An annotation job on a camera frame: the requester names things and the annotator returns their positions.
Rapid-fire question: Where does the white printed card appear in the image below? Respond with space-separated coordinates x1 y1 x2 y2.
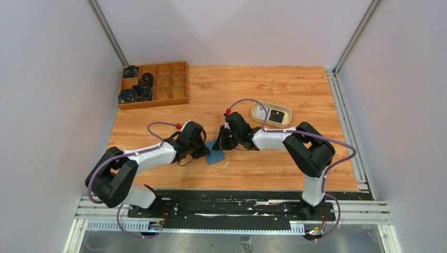
255 106 268 120

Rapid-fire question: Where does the black mounting base rail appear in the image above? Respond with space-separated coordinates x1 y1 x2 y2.
120 190 340 232

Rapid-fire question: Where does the black coiled item top-left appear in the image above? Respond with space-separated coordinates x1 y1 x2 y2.
122 65 139 79

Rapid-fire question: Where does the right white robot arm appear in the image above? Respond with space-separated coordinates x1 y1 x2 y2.
212 112 335 207

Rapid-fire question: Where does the black card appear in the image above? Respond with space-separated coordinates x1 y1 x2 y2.
269 110 285 124

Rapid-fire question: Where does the black coiled item bottom-left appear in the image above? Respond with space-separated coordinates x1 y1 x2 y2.
118 89 135 104

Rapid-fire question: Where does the black coiled item middle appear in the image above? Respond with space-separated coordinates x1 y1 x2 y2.
141 72 153 87

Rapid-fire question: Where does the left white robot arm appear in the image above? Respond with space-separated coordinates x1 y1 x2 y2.
85 120 210 209

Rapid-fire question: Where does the wooden compartment organizer box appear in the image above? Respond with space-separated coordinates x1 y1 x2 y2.
118 61 190 110

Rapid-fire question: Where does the large black coiled item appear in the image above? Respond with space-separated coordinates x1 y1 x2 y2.
131 85 153 102

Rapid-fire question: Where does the cream oval tray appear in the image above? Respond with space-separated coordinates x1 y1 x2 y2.
250 101 293 129

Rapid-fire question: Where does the blue card holder wallet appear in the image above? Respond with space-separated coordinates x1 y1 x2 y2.
205 139 226 166

